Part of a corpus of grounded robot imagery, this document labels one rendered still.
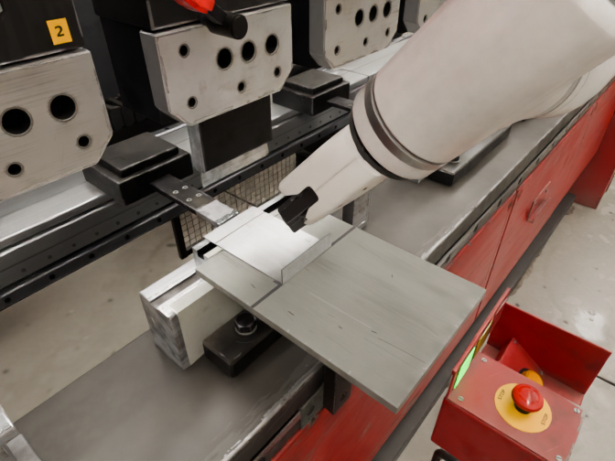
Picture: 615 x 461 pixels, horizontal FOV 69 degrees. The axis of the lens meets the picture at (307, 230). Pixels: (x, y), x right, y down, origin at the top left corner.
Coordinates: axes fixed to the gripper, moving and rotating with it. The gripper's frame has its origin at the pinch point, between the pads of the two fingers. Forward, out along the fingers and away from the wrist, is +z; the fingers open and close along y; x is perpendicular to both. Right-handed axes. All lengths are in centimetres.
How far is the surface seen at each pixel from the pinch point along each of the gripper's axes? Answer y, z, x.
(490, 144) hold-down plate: -63, 13, 10
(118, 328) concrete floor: -11, 148, -10
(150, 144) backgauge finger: -2.3, 22.7, -22.0
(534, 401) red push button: -15.1, 2.3, 37.3
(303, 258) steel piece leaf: 0.9, 3.0, 4.4
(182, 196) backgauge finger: 0.9, 17.8, -11.6
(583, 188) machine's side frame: -215, 70, 67
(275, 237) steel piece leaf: -1.0, 7.9, 0.6
